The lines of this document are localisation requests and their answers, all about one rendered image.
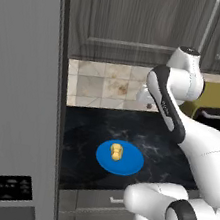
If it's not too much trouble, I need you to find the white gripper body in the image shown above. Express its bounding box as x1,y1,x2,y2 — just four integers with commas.
135,85,154,106

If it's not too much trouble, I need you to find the yellow-brown potato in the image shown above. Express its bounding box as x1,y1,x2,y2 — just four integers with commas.
108,142,126,163

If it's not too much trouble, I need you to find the tall grey oven cabinet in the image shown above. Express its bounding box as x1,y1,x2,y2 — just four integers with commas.
0,0,95,220

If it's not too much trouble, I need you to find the blue round plate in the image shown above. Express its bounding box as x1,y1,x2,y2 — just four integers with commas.
92,135,148,180

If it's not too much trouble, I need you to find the silver drawer handle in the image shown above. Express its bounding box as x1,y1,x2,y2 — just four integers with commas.
109,195,126,207

